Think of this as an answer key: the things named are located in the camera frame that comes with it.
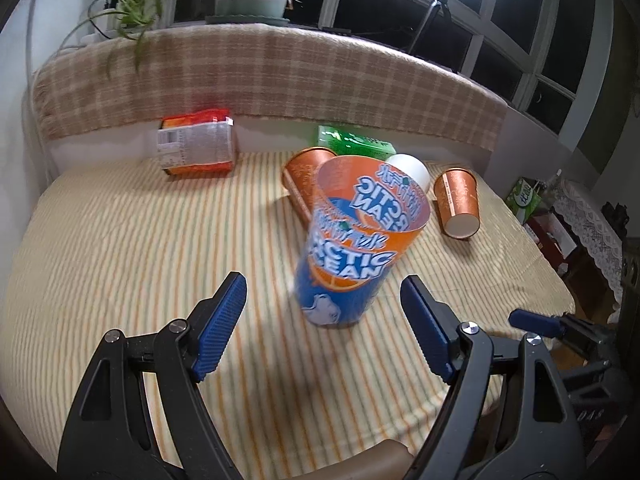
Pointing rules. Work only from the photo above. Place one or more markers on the large blue orange plastic cup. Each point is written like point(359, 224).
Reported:
point(345, 260)

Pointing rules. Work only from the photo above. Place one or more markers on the green spider plant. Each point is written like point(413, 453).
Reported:
point(135, 15)

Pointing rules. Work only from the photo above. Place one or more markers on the dark pot saucer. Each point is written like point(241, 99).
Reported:
point(247, 19)

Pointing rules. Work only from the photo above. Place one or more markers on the white window frame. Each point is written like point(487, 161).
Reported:
point(505, 20)

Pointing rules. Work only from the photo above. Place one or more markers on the green box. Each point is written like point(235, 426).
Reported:
point(355, 142)

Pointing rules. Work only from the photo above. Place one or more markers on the black light tripod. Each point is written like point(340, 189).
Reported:
point(430, 10)

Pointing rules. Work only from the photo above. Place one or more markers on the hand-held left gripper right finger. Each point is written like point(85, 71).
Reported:
point(427, 330)

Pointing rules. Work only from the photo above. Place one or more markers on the green carton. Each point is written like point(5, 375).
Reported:
point(524, 201)

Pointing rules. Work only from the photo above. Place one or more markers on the white lace cloth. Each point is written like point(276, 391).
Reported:
point(590, 225)

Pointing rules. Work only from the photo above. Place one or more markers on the red box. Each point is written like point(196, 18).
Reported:
point(550, 235)

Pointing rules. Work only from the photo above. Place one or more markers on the white cup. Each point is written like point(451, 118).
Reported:
point(412, 170)

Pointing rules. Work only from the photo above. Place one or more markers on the orange paper cup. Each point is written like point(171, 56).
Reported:
point(457, 200)
point(302, 180)

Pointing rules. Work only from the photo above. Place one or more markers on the brown chair back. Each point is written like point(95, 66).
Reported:
point(365, 462)

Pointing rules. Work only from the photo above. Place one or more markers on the plaid beige blanket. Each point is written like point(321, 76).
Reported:
point(250, 75)

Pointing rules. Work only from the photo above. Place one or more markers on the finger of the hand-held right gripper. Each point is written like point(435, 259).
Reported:
point(535, 322)

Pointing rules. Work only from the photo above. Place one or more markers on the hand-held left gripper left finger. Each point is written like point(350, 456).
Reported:
point(220, 330)

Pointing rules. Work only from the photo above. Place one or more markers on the orange snack packet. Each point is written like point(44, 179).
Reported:
point(197, 145)

